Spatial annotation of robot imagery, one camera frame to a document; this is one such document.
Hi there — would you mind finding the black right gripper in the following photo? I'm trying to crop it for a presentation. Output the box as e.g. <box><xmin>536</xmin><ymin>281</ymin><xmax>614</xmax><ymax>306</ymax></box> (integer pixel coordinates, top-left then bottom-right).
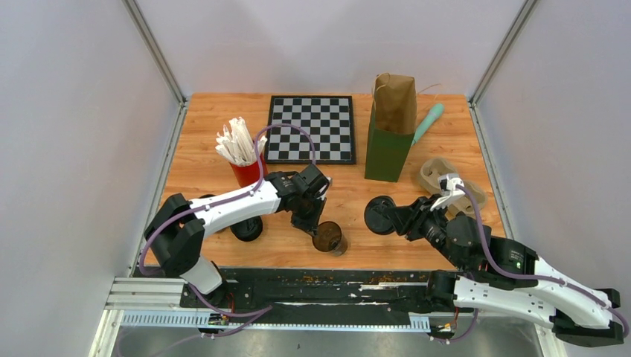
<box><xmin>382</xmin><ymin>194</ymin><xmax>467</xmax><ymax>272</ymax></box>

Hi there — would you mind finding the black cup lid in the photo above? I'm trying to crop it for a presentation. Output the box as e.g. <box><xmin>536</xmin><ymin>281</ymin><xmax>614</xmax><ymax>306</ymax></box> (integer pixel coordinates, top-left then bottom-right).
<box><xmin>364</xmin><ymin>196</ymin><xmax>395</xmax><ymax>235</ymax></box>

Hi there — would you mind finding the clear brown plastic cup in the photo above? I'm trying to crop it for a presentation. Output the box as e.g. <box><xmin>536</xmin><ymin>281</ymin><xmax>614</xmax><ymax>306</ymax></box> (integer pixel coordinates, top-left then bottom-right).
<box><xmin>312</xmin><ymin>221</ymin><xmax>348</xmax><ymax>257</ymax></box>

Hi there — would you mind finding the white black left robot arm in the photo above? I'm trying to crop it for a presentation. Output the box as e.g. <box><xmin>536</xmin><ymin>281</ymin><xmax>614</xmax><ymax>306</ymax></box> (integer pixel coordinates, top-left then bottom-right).
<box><xmin>144</xmin><ymin>164</ymin><xmax>332</xmax><ymax>307</ymax></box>

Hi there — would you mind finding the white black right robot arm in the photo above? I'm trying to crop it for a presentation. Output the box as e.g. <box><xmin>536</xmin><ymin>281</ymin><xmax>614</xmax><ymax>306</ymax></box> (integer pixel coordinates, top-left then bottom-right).
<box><xmin>377</xmin><ymin>195</ymin><xmax>630</xmax><ymax>347</ymax></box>

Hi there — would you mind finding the cardboard cup carrier tray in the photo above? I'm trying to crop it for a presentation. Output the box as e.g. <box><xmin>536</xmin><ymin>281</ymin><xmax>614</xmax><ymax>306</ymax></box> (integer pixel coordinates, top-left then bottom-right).
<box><xmin>417</xmin><ymin>158</ymin><xmax>487</xmax><ymax>218</ymax></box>

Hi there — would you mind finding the red straw holder cup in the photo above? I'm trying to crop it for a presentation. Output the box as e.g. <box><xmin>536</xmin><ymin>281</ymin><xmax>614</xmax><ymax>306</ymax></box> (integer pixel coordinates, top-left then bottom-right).
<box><xmin>230</xmin><ymin>161</ymin><xmax>260</xmax><ymax>187</ymax></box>

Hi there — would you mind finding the black lid stack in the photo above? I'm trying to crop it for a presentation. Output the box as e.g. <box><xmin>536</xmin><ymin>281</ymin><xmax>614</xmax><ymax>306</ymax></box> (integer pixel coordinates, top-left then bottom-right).
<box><xmin>230</xmin><ymin>216</ymin><xmax>263</xmax><ymax>242</ymax></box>

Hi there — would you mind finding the black white chessboard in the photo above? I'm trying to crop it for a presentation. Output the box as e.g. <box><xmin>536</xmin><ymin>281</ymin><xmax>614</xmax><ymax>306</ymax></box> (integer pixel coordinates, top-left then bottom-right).
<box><xmin>264</xmin><ymin>95</ymin><xmax>356</xmax><ymax>164</ymax></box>

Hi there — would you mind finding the white wrapped straws bundle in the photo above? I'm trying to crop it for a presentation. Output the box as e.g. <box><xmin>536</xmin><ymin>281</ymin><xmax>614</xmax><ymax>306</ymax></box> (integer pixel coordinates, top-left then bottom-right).
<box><xmin>215</xmin><ymin>117</ymin><xmax>267</xmax><ymax>167</ymax></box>

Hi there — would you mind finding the green paper bag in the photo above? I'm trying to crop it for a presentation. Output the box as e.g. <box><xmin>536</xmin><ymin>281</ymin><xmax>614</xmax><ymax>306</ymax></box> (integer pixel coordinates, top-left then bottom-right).
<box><xmin>364</xmin><ymin>73</ymin><xmax>417</xmax><ymax>182</ymax></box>

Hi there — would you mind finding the mint green handle tool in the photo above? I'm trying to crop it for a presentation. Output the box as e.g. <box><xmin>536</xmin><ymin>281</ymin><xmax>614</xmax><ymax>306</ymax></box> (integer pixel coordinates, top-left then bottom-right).
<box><xmin>411</xmin><ymin>103</ymin><xmax>444</xmax><ymax>146</ymax></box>

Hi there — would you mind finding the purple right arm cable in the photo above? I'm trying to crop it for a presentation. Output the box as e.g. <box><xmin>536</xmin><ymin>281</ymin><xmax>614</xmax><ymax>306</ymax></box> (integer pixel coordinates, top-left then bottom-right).
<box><xmin>426</xmin><ymin>184</ymin><xmax>631</xmax><ymax>344</ymax></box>

